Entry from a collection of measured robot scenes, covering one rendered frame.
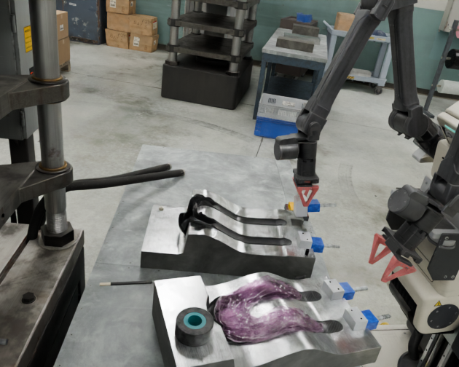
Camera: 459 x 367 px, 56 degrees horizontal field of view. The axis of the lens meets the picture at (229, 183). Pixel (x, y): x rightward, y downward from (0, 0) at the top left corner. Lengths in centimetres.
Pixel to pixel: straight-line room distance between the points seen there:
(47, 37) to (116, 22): 684
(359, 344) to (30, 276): 88
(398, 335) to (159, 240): 121
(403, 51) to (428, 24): 645
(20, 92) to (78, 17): 703
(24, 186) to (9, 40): 39
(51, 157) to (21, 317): 42
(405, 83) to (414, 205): 50
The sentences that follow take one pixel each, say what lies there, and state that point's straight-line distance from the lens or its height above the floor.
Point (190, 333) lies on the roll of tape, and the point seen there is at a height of 95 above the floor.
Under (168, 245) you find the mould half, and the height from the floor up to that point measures 86.
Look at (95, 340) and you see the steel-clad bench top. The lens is 112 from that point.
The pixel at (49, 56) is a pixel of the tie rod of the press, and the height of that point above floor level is 135.
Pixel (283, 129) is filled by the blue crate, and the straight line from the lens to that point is 455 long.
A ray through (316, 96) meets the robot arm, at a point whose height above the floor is 130.
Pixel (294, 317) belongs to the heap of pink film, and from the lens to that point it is 105.
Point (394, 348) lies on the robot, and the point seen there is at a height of 28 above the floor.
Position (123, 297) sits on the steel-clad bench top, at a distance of 121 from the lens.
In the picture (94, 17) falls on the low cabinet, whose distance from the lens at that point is 802.
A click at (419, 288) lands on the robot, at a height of 80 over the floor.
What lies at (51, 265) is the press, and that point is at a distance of 136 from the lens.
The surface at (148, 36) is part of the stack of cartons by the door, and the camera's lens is 780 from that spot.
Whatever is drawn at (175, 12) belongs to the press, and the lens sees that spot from 530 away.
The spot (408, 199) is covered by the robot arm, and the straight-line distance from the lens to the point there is 103.
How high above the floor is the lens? 162
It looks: 27 degrees down
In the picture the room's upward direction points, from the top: 8 degrees clockwise
